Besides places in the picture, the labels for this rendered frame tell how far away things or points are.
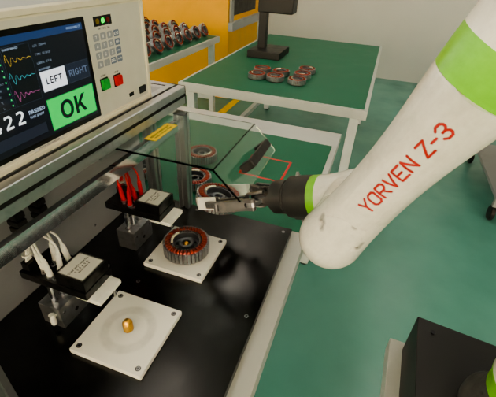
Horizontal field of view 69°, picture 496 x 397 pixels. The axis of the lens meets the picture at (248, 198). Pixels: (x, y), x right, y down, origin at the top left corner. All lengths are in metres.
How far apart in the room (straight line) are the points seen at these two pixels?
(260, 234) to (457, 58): 0.69
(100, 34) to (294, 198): 0.46
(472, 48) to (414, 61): 5.37
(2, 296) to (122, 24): 0.57
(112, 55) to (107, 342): 0.53
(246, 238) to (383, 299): 1.15
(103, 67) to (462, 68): 0.58
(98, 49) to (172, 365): 0.58
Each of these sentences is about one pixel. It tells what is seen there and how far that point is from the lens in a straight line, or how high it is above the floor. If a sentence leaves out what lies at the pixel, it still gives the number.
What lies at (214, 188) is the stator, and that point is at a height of 0.89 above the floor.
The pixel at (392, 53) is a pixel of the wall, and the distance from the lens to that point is 5.77.
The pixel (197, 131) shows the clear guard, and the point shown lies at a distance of 0.82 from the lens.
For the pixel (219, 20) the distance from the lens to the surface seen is 4.20.
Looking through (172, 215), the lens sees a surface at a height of 0.88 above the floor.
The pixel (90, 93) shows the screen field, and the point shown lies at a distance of 0.73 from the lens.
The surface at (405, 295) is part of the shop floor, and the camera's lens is 2.06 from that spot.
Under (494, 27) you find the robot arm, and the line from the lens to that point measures 0.42.
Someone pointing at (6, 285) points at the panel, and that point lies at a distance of 0.87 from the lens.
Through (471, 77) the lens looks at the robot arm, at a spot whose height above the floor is 1.31.
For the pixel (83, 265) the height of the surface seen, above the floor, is 0.92.
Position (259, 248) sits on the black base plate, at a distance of 0.94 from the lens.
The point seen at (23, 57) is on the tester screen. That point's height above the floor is 1.26.
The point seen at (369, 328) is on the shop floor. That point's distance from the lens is 1.85.
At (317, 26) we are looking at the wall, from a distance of 5.80.
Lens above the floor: 1.39
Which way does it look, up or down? 34 degrees down
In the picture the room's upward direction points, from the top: 3 degrees clockwise
